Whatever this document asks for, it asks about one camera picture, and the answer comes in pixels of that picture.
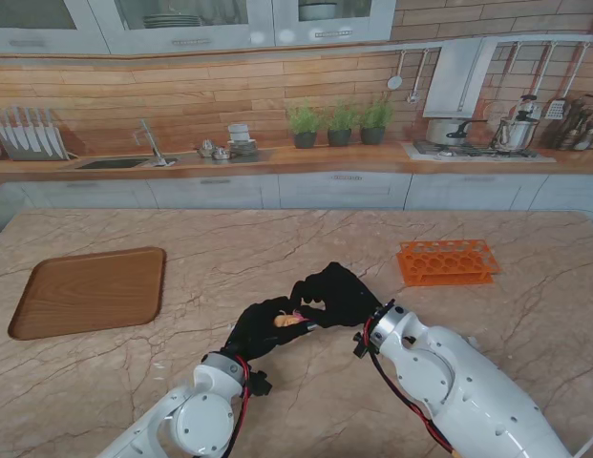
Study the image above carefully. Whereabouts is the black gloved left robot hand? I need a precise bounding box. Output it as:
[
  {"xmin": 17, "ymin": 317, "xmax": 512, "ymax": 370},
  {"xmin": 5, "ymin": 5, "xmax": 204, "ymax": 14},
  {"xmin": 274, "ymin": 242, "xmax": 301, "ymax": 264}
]
[{"xmin": 219, "ymin": 295, "xmax": 319, "ymax": 364}]

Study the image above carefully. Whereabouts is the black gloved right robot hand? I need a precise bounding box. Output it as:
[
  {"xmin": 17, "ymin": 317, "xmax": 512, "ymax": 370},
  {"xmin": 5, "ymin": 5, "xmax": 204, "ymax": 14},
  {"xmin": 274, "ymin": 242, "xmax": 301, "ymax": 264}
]
[{"xmin": 289, "ymin": 261, "xmax": 386, "ymax": 330}]

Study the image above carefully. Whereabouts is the yellow microfibre cloth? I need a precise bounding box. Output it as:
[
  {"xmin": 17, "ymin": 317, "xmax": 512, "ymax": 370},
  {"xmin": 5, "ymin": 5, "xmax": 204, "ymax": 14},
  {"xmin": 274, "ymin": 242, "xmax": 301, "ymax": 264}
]
[{"xmin": 273, "ymin": 310, "xmax": 305, "ymax": 328}]

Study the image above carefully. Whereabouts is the orange test tube rack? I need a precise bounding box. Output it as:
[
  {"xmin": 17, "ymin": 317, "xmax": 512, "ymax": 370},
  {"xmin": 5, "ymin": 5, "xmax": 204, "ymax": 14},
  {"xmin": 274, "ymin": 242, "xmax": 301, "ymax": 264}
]
[{"xmin": 396, "ymin": 239, "xmax": 501, "ymax": 287}]

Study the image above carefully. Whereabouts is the brown wooden tray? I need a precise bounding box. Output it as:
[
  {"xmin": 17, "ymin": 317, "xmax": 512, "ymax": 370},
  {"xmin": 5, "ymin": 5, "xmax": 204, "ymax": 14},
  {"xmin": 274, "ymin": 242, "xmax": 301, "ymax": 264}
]
[{"xmin": 7, "ymin": 246, "xmax": 167, "ymax": 342}]

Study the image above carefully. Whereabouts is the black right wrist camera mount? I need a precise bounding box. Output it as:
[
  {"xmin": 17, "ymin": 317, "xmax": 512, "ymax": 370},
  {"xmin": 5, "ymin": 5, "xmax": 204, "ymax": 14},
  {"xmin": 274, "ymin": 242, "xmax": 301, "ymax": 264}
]
[{"xmin": 351, "ymin": 331, "xmax": 373, "ymax": 359}]

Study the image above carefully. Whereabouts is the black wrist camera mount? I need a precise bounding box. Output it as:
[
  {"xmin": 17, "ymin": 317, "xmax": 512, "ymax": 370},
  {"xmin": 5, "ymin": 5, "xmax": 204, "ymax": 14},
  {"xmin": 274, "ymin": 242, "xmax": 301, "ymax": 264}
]
[
  {"xmin": 351, "ymin": 331, "xmax": 373, "ymax": 359},
  {"xmin": 248, "ymin": 369, "xmax": 271, "ymax": 397}
]

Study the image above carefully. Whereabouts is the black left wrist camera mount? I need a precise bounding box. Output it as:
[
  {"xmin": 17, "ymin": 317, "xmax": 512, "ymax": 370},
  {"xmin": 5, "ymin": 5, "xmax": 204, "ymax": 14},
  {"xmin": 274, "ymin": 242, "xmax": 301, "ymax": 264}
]
[{"xmin": 248, "ymin": 369, "xmax": 271, "ymax": 397}]

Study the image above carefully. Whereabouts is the red black left arm cable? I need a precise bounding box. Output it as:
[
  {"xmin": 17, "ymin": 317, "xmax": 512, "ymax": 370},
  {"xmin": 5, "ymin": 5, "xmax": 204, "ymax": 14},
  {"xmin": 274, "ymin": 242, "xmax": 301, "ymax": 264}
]
[{"xmin": 219, "ymin": 355, "xmax": 253, "ymax": 458}]

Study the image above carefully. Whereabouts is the red black arm cable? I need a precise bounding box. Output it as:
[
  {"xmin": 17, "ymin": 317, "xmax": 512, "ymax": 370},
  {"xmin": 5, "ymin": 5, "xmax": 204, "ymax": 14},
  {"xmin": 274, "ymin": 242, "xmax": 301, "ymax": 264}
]
[
  {"xmin": 362, "ymin": 317, "xmax": 457, "ymax": 454},
  {"xmin": 219, "ymin": 355, "xmax": 253, "ymax": 458}
]

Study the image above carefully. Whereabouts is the red black right arm cable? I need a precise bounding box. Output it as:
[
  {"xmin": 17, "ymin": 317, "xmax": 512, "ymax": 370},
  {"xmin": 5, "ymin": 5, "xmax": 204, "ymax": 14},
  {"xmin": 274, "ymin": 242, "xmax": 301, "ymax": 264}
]
[{"xmin": 362, "ymin": 317, "xmax": 457, "ymax": 454}]

